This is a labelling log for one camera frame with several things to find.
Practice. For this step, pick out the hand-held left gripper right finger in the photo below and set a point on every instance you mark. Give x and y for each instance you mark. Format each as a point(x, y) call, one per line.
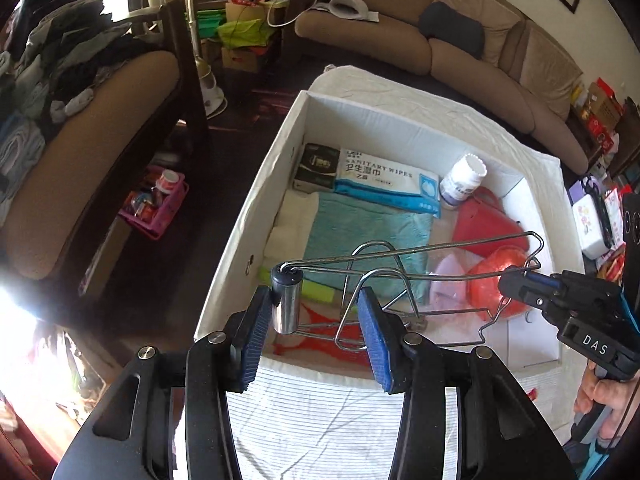
point(375, 340)

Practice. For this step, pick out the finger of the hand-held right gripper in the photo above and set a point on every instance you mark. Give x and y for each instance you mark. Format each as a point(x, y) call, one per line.
point(530, 275)
point(525, 292)

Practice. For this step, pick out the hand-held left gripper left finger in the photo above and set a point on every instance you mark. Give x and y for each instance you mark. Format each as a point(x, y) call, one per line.
point(250, 340)

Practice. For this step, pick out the white cardboard box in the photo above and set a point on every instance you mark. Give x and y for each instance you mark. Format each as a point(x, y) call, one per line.
point(380, 125)

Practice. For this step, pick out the person's right hand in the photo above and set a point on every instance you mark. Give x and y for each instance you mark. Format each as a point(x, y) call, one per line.
point(605, 395)

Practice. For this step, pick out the pale pink cloth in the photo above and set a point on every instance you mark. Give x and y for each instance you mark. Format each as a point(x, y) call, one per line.
point(450, 280)

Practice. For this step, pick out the teal cloth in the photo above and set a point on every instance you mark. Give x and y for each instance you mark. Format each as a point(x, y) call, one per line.
point(360, 230)

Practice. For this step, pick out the white pill bottle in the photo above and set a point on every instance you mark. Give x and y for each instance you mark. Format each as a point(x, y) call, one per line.
point(460, 185)

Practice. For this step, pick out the pink plastic basket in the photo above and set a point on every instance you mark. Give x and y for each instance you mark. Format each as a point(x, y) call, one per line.
point(160, 210)

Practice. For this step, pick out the blue wet wipes pack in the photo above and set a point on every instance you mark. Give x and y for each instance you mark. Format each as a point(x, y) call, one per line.
point(380, 180)

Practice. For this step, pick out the small black box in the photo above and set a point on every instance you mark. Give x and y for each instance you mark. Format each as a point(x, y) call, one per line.
point(317, 165)

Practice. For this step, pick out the cardboard box with red lid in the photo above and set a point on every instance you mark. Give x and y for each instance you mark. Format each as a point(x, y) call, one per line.
point(602, 105)

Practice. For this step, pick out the beige sofa cushion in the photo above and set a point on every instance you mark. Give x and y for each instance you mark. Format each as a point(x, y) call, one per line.
point(550, 67)
point(495, 15)

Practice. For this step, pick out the standing fan base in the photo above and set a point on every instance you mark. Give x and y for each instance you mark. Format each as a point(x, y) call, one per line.
point(212, 95)

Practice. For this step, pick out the brown armchair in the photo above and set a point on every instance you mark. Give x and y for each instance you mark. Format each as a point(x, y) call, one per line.
point(75, 160)

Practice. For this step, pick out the black lumbar pillow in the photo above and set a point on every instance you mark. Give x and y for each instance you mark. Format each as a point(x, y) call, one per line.
point(450, 30)

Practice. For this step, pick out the brown sofa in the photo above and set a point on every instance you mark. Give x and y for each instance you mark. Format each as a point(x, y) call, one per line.
point(360, 35)

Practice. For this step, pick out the green plastic bag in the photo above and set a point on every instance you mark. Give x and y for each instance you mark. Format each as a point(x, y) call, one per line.
point(245, 32)

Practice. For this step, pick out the grey white neck massager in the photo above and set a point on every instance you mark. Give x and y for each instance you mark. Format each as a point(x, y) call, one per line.
point(350, 6)

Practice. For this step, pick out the pile of clothes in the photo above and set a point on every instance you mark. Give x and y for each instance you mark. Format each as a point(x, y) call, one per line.
point(65, 45)

